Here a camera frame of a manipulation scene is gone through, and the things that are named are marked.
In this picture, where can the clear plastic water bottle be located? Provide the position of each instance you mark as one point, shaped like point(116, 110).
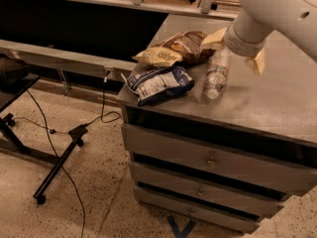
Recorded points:
point(217, 73)

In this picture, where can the brown yellow snack bag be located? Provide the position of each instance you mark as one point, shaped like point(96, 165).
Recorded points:
point(183, 47)

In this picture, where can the blue white snack bag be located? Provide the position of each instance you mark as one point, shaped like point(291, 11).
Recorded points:
point(158, 84)

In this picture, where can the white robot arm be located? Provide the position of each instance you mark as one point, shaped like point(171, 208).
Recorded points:
point(245, 37)

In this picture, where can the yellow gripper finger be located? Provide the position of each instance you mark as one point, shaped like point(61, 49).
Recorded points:
point(214, 41)
point(256, 64)

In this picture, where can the middle grey drawer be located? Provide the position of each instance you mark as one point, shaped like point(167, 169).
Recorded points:
point(204, 191)

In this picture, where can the grey drawer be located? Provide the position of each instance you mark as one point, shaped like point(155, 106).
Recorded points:
point(204, 191)
point(255, 169)
point(195, 211)

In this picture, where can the bottom grey drawer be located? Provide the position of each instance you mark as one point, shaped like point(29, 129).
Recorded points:
point(195, 211)

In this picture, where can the top grey drawer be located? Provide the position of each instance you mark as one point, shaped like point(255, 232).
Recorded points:
point(255, 169)

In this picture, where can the black rolling stand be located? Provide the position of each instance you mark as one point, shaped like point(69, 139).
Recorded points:
point(31, 140)

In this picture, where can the grey drawer cabinet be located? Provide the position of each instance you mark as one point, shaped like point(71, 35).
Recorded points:
point(274, 115)

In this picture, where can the grey conveyor ledge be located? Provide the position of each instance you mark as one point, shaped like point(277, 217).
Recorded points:
point(67, 61)

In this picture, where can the grey metal shelf rail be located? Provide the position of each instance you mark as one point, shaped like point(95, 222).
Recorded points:
point(132, 0)

